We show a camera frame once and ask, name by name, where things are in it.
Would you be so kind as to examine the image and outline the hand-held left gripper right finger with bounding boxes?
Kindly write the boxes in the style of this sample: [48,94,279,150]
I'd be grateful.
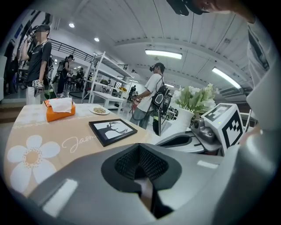
[140,143,227,225]

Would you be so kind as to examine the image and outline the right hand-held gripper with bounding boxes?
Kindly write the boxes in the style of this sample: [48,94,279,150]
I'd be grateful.
[155,102,244,156]

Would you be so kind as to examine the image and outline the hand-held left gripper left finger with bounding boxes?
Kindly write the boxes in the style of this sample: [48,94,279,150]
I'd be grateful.
[28,143,159,225]

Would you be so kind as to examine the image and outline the person's right forearm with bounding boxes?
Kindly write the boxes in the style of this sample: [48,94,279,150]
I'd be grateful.
[239,128,264,145]

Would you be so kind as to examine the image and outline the white vase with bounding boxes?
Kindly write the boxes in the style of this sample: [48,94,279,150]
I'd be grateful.
[170,107,195,134]

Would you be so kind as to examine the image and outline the white flower bouquet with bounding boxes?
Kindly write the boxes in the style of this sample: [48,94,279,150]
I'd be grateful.
[173,83,220,114]

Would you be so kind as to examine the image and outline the beige checkered flower tablecloth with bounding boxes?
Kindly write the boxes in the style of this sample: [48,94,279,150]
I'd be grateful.
[4,103,163,198]

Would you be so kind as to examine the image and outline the ceiling light tube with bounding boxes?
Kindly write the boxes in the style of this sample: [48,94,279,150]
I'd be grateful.
[212,67,241,89]
[144,49,183,59]

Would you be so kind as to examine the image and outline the white plate of snacks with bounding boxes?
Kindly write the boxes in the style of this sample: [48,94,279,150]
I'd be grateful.
[89,106,110,115]

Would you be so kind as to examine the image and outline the orange tissue box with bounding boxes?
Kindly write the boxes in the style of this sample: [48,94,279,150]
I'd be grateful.
[43,98,76,123]

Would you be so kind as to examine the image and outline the white low table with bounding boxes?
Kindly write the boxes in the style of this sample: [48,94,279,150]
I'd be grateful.
[93,91,127,109]

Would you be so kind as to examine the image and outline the person's white printed t-shirt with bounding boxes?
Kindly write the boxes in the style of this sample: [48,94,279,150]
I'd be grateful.
[245,22,279,132]

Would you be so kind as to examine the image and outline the white shelf unit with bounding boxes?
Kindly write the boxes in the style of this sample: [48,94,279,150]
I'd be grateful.
[81,51,135,110]

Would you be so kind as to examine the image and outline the brown wooden platform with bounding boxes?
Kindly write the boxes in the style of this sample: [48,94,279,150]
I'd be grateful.
[0,102,27,123]

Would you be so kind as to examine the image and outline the person's head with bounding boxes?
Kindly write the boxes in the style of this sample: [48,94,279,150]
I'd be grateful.
[193,0,256,24]

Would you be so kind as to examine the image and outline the black metal railing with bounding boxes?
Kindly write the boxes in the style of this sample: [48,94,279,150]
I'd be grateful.
[49,39,98,64]

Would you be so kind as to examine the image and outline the black picture frame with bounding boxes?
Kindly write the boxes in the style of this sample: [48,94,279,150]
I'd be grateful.
[88,119,138,147]

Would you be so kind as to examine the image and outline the black backpack strap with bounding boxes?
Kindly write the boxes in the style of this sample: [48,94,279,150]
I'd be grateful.
[248,30,270,71]

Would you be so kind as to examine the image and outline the black head-worn camera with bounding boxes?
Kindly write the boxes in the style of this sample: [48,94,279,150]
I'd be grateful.
[166,0,210,16]

